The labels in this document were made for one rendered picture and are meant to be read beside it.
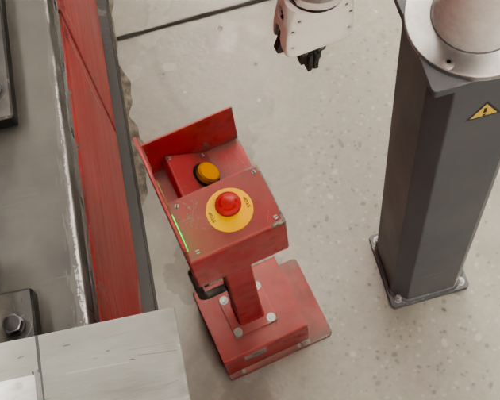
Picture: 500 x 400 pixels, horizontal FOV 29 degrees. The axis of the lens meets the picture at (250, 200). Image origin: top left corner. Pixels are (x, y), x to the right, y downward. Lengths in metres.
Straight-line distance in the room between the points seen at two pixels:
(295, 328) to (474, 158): 0.68
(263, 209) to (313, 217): 0.84
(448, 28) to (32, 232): 0.63
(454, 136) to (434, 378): 0.85
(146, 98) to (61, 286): 1.17
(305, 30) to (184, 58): 1.26
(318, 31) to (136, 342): 0.46
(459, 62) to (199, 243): 0.46
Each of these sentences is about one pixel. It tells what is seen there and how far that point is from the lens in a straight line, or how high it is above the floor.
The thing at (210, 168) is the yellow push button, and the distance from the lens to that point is 1.56.
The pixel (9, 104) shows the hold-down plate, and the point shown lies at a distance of 1.47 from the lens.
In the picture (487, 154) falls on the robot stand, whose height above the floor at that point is 0.73.
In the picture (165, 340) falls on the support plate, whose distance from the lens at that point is 1.19.
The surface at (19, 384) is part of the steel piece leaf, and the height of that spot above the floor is 1.00.
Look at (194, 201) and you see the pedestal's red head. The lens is 1.48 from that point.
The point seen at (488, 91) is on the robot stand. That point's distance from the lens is 1.37.
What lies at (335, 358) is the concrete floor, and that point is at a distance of 2.19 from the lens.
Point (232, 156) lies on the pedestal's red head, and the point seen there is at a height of 0.70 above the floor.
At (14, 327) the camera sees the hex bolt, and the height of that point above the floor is 0.92.
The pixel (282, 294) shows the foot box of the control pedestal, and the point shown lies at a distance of 2.11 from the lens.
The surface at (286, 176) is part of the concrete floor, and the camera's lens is 2.34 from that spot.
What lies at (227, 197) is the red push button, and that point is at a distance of 1.44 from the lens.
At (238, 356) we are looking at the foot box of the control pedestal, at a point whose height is 0.12.
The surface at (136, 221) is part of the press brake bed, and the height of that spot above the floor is 0.05.
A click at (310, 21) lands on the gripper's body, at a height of 1.07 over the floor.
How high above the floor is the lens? 2.13
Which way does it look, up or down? 67 degrees down
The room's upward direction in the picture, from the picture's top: 12 degrees counter-clockwise
